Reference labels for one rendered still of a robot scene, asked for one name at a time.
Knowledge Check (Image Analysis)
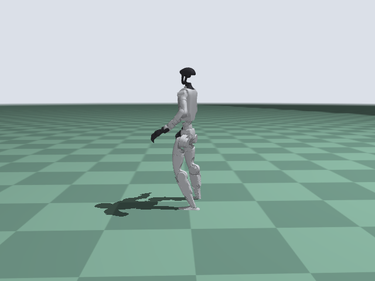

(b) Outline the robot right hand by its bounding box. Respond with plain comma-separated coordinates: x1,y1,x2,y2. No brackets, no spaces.
175,127,183,138

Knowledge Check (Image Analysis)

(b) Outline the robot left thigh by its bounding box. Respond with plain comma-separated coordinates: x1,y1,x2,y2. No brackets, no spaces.
172,134,189,178

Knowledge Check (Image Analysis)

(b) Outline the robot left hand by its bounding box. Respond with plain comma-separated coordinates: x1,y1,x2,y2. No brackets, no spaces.
151,127,169,143

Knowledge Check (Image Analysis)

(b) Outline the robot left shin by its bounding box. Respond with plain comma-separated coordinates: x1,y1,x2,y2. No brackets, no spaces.
175,172,196,209

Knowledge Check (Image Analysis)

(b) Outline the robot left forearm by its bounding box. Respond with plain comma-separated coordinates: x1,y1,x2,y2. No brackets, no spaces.
163,109,184,132

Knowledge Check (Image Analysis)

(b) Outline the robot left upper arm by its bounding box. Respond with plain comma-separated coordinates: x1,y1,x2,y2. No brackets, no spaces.
177,90,188,118

